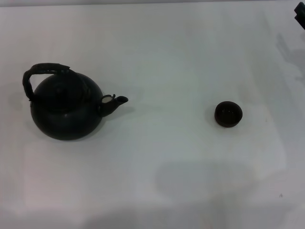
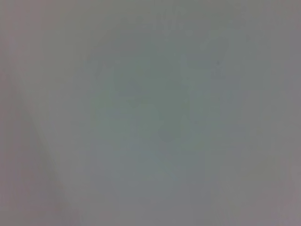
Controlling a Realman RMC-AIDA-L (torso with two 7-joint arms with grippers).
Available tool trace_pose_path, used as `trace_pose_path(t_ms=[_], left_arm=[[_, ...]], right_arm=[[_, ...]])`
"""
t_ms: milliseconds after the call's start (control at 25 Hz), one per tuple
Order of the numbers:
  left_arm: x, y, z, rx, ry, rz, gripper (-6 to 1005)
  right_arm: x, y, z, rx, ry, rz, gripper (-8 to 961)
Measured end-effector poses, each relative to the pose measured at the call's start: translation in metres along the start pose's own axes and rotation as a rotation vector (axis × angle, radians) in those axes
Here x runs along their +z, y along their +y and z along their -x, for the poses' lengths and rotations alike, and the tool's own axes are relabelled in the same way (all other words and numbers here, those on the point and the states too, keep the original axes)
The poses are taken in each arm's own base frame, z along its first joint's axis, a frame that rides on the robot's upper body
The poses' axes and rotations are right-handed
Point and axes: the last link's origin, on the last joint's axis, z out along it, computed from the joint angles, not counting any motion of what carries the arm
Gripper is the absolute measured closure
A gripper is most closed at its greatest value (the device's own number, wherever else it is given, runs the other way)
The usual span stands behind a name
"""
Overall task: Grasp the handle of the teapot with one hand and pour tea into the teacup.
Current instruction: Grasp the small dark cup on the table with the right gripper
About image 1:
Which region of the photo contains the small dark brown teacup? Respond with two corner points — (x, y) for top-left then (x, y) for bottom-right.
(215, 101), (243, 127)

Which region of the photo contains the black round teapot with handle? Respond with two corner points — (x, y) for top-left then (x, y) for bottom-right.
(22, 62), (129, 141)

